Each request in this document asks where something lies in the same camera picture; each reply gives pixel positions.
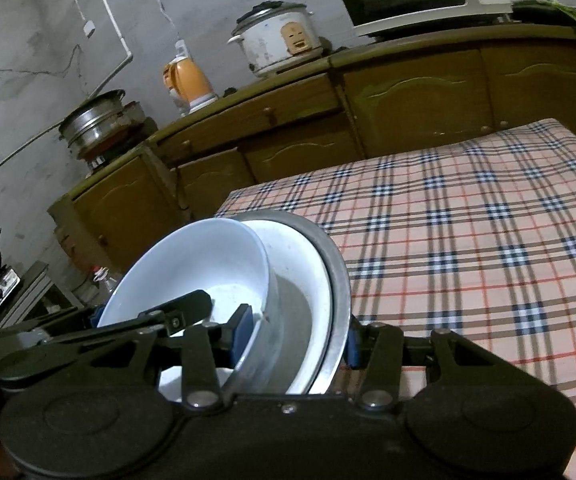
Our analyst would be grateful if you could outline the steel steamer pot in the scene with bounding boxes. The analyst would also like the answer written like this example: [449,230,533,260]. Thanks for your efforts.
[58,89,128,155]

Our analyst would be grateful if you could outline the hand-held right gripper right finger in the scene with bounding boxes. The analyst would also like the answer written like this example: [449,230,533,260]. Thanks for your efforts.
[345,324,500,409]

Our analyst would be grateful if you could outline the wide white bowl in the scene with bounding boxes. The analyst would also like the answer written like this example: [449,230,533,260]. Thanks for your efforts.
[97,218,272,403]

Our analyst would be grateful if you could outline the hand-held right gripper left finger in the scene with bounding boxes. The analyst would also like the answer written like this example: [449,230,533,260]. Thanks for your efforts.
[92,304,256,407]

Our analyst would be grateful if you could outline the cooking oil bottle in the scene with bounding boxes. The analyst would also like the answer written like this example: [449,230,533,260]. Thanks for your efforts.
[88,265,125,297]

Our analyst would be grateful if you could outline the orange electric kettle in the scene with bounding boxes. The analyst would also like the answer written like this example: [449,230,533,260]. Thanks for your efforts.
[162,55,219,116]

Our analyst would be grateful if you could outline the steel bowl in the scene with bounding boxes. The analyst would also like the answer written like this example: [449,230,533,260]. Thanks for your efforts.
[228,272,322,394]

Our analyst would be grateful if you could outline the round steel plate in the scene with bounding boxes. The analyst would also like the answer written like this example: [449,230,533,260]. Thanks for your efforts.
[232,210,353,395]

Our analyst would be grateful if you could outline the small metal shelf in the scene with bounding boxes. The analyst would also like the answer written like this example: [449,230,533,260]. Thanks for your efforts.
[0,262,87,332]

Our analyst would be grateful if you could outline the deep white bowl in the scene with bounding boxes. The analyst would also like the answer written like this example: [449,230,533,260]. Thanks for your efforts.
[240,220,333,395]

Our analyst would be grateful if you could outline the plaid tablecloth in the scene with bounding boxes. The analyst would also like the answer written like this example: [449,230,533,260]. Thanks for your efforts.
[213,118,576,480]

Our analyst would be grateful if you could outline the wooden kitchen cabinet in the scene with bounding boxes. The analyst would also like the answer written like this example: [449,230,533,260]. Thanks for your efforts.
[48,22,576,281]

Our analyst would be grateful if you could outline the white rice cooker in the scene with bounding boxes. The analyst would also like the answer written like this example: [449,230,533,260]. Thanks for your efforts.
[227,1,325,78]

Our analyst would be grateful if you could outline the white wall conduit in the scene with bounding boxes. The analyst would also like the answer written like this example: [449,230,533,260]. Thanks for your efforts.
[0,0,134,193]

